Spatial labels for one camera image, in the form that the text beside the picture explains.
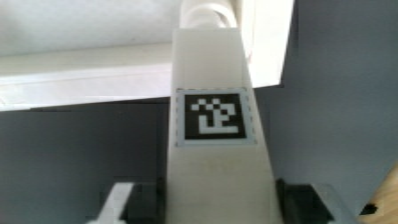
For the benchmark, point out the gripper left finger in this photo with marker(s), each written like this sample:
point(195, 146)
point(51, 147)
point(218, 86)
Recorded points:
point(130, 205)

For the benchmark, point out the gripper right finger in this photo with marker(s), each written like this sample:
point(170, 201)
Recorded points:
point(311, 205)

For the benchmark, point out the white desk top tray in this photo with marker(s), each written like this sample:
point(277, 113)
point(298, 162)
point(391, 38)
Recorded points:
point(108, 50)

